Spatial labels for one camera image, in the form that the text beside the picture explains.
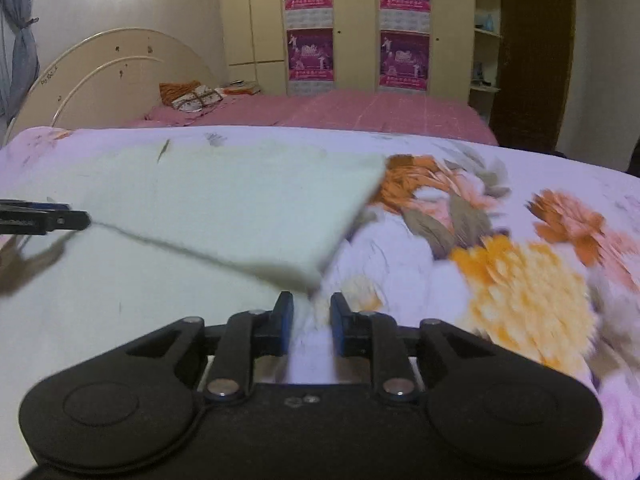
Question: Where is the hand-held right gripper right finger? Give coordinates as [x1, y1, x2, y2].
[330, 292, 502, 404]

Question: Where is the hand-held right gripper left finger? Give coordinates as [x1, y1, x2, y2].
[125, 291, 296, 404]

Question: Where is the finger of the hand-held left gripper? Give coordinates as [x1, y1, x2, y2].
[0, 209, 93, 236]
[0, 199, 72, 213]

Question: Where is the pale cream cloth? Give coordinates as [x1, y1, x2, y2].
[0, 140, 389, 480]

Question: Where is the cream arched headboard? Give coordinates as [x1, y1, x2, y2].
[2, 27, 219, 146]

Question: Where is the grey curtain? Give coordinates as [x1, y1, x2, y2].
[0, 0, 41, 119]

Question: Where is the orange folded cloth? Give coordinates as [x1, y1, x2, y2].
[159, 81, 201, 107]

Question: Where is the floral printed blanket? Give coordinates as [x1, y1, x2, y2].
[0, 125, 640, 480]

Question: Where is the orange book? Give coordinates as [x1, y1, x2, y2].
[220, 80, 261, 96]

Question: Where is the cream wardrobe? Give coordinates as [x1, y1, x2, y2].
[217, 0, 476, 102]

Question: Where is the cream corner shelf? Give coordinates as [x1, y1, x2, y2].
[467, 0, 505, 122]

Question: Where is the brown wooden door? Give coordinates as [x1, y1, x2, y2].
[489, 0, 577, 154]

